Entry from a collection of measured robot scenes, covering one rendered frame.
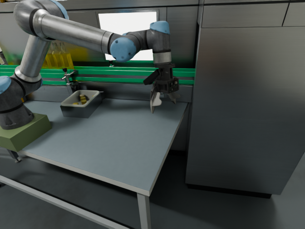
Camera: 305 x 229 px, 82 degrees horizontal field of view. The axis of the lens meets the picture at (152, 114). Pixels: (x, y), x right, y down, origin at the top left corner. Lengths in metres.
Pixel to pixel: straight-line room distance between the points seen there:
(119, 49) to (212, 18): 0.51
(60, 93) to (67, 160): 0.65
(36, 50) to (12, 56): 1.01
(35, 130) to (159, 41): 0.78
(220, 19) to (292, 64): 0.41
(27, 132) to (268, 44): 1.25
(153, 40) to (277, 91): 0.72
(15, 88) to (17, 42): 0.86
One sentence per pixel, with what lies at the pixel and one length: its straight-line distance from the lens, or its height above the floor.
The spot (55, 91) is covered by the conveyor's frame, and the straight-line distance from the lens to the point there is 1.45.
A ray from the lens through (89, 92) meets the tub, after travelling 1.34.
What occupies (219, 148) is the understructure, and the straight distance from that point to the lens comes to 1.29.
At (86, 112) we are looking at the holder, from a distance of 1.15.
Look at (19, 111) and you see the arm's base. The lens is 1.11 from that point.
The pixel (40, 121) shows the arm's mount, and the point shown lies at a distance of 1.12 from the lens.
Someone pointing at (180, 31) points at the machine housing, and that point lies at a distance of 1.33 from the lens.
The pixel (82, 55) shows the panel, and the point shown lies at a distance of 1.55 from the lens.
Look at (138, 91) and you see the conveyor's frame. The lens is 1.27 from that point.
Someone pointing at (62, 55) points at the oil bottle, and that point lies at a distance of 1.45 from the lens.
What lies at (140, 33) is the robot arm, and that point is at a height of 1.25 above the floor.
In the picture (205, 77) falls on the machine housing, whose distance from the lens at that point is 1.02.
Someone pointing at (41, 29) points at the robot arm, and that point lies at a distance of 0.77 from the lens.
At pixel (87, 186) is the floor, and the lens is 1.77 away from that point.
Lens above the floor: 1.33
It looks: 32 degrees down
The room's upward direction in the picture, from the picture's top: 2 degrees counter-clockwise
